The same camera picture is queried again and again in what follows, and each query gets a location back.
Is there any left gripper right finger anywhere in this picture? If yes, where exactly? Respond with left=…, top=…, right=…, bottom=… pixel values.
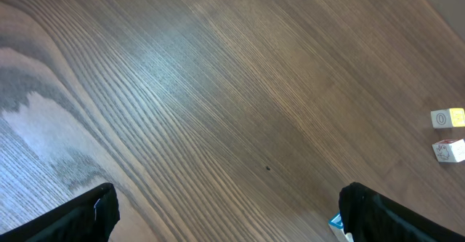
left=339, top=182, right=464, bottom=242

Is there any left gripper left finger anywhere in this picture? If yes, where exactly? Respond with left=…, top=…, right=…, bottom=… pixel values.
left=1, top=182, right=120, bottom=242

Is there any blue X block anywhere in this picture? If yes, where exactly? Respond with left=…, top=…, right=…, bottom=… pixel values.
left=328, top=212, right=354, bottom=242

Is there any yellow block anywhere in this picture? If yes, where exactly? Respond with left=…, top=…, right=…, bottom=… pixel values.
left=430, top=108, right=465, bottom=129

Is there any red-edged white block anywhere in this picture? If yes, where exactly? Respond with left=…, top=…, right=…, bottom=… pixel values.
left=432, top=139, right=465, bottom=163

